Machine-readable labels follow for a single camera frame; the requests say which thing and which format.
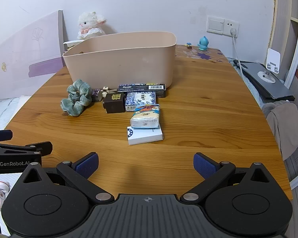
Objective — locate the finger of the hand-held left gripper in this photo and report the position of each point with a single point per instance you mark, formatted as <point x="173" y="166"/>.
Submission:
<point x="1" y="135"/>
<point x="27" y="148"/>

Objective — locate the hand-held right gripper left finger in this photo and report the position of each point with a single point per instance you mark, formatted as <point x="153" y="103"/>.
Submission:
<point x="87" y="165"/>

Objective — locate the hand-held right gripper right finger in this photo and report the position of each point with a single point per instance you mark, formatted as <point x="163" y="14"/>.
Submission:
<point x="204" y="165"/>

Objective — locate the white card box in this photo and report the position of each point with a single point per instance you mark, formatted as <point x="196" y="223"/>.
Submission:
<point x="145" y="135"/>

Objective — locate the green plaid scrunchie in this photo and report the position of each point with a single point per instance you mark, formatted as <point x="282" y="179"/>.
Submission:
<point x="75" y="99"/>

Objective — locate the dark brown box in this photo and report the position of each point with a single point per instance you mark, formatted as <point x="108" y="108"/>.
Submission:
<point x="114" y="103"/>

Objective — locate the small purple packet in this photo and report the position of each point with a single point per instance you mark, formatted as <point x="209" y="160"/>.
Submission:
<point x="96" y="95"/>

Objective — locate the colourful tissue packet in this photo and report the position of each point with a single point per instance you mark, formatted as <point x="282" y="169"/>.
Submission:
<point x="145" y="117"/>

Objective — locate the small beige toy figure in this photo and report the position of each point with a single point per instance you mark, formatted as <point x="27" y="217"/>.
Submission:
<point x="104" y="91"/>

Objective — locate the blue white patterned box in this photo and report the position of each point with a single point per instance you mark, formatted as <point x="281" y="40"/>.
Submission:
<point x="140" y="99"/>

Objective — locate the long black box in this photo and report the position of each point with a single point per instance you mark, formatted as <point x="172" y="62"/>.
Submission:
<point x="139" y="87"/>

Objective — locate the pink plastic storage bin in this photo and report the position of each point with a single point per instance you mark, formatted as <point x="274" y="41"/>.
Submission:
<point x="119" y="64"/>

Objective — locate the light bedding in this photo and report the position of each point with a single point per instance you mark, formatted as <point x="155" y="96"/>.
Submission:
<point x="5" y="114"/>

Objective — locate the white red sneaker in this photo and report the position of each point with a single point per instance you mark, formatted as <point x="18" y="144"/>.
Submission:
<point x="1" y="194"/>

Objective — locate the pink headboard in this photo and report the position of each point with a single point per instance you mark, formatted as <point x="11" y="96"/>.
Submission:
<point x="24" y="54"/>

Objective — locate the grey cloth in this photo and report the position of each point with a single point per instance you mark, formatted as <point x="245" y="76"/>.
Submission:
<point x="284" y="126"/>

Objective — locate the grey laptop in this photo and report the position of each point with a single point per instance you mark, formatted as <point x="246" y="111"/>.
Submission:
<point x="270" y="89"/>

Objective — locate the floral table mat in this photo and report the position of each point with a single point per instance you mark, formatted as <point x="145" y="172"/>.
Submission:
<point x="201" y="55"/>

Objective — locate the gold tissue pack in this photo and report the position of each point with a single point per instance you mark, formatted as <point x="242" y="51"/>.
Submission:
<point x="73" y="43"/>

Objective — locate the small mushroom figurine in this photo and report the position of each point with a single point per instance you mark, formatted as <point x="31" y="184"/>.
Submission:
<point x="188" y="45"/>

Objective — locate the blue figurine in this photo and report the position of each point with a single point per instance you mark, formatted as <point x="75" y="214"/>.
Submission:
<point x="203" y="43"/>

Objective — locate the white phone stand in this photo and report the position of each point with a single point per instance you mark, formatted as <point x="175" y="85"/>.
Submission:
<point x="272" y="62"/>

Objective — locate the white plush lamb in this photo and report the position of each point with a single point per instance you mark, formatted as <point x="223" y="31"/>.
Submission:
<point x="90" y="24"/>

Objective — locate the cream wardrobe shelf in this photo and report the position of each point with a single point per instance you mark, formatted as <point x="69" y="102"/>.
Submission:
<point x="288" y="17"/>

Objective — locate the wall switch and outlet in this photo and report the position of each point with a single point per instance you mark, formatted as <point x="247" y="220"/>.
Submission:
<point x="217" y="24"/>

